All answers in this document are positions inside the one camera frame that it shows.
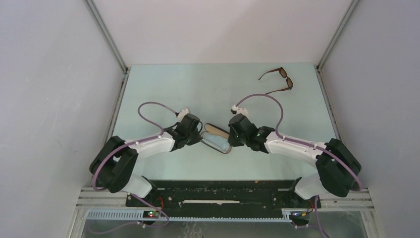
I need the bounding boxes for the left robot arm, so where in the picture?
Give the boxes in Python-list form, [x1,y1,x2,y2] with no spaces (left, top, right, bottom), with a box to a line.
[89,113,202,207]

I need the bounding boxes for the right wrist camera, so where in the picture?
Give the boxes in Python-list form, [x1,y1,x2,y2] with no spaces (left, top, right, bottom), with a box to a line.
[230,105,249,117]

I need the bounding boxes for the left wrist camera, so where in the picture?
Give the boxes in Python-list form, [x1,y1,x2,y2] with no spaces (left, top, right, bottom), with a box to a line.
[177,108,190,120]

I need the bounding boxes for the light blue cleaning cloth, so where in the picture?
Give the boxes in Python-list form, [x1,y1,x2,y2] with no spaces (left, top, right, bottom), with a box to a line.
[202,132,230,154]

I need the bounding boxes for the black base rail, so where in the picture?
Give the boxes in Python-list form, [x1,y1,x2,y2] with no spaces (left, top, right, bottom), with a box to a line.
[144,180,321,219]

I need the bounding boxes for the black glasses case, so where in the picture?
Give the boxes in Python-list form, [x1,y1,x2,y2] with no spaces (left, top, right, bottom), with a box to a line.
[200,123,232,154]

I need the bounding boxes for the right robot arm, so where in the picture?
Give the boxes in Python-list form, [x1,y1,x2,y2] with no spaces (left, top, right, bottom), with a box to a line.
[228,114,362,207]

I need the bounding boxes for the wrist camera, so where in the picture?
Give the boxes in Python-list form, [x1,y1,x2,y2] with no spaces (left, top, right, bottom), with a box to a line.
[230,105,249,117]
[177,108,190,120]

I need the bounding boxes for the brown sunglasses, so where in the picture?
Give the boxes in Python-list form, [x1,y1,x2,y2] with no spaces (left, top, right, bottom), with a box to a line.
[258,67,294,95]

